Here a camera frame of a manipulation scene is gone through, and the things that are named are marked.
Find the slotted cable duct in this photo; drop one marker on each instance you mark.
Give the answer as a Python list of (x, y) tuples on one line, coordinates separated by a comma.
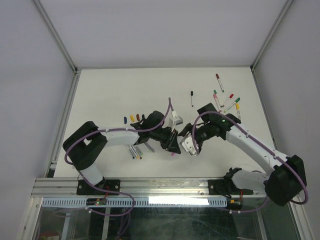
[(140, 202)]

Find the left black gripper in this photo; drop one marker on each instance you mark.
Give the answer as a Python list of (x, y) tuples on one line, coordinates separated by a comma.
[(173, 146)]

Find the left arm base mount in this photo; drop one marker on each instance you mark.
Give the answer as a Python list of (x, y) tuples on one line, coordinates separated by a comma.
[(97, 186)]

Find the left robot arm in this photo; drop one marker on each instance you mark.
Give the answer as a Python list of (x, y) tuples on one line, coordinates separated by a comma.
[(85, 145)]

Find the yellow marker pen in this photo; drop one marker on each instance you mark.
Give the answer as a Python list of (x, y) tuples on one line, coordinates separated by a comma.
[(134, 151)]

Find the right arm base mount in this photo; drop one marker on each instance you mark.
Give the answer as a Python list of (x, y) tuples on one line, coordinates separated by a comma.
[(225, 187)]

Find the aluminium front rail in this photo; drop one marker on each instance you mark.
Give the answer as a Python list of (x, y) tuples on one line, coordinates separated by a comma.
[(135, 186)]

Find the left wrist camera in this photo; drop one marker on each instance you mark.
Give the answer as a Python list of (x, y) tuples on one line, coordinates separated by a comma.
[(174, 120)]

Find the grey pen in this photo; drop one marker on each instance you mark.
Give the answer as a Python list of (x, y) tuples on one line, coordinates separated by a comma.
[(153, 151)]

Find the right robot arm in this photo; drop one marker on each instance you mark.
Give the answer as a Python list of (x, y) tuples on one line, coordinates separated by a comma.
[(283, 178)]

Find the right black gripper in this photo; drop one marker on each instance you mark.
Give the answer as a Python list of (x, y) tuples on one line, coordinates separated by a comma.
[(188, 128)]

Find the blue marker pen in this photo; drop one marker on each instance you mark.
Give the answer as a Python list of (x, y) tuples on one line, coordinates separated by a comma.
[(131, 152)]

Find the brown cap marker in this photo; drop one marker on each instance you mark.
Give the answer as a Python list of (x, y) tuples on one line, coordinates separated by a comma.
[(137, 152)]

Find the small black cap marker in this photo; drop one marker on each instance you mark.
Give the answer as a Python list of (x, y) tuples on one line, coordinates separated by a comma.
[(191, 98)]

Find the pink cap marker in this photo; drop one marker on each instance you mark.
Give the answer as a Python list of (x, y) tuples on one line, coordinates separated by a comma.
[(217, 102)]

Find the dark red cap marker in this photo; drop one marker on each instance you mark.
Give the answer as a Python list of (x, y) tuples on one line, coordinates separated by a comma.
[(219, 82)]

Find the controller board with LEDs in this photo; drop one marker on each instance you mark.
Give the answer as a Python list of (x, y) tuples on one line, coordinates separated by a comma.
[(96, 201)]

